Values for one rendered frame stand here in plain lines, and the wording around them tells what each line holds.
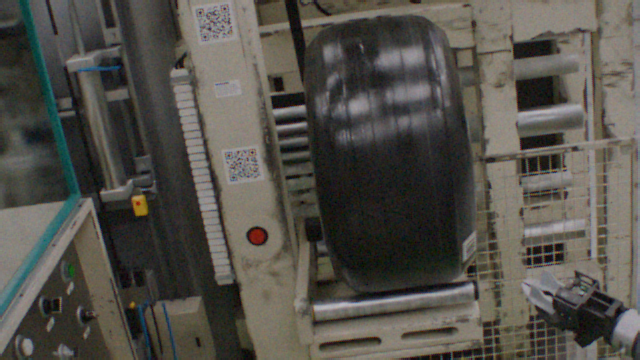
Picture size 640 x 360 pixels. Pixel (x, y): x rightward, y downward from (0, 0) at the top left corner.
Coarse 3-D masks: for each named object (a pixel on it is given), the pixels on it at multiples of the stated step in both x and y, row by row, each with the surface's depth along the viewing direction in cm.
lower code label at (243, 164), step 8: (224, 152) 165; (232, 152) 165; (240, 152) 165; (248, 152) 165; (256, 152) 165; (224, 160) 165; (232, 160) 165; (240, 160) 165; (248, 160) 165; (256, 160) 165; (232, 168) 166; (240, 168) 166; (248, 168) 166; (256, 168) 166; (232, 176) 167; (240, 176) 167; (248, 176) 167; (256, 176) 167
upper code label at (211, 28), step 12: (228, 0) 153; (204, 12) 154; (216, 12) 154; (228, 12) 154; (204, 24) 155; (216, 24) 155; (228, 24) 155; (204, 36) 156; (216, 36) 156; (228, 36) 156
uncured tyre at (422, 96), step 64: (320, 64) 154; (384, 64) 150; (448, 64) 152; (320, 128) 149; (384, 128) 146; (448, 128) 146; (320, 192) 151; (384, 192) 146; (448, 192) 146; (384, 256) 153; (448, 256) 154
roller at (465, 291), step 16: (416, 288) 170; (432, 288) 169; (448, 288) 168; (464, 288) 168; (320, 304) 170; (336, 304) 170; (352, 304) 169; (368, 304) 169; (384, 304) 169; (400, 304) 169; (416, 304) 169; (432, 304) 169; (448, 304) 169; (320, 320) 171
